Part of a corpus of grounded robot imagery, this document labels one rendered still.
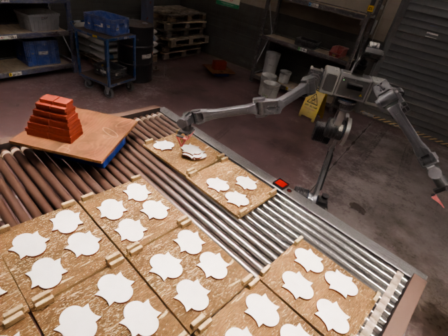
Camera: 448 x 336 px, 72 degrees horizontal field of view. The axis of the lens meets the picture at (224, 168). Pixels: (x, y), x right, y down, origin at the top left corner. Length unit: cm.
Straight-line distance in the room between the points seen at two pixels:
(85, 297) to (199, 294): 41
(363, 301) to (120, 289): 98
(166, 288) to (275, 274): 46
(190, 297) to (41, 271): 56
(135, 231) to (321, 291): 84
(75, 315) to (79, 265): 21
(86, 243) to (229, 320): 66
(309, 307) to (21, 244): 117
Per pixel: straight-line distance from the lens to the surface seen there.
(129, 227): 147
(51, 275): 136
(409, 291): 166
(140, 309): 123
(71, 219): 154
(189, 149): 196
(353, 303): 148
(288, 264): 147
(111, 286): 129
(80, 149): 182
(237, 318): 126
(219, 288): 131
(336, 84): 217
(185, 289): 128
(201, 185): 174
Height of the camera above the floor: 201
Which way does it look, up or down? 34 degrees down
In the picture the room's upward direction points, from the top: 11 degrees clockwise
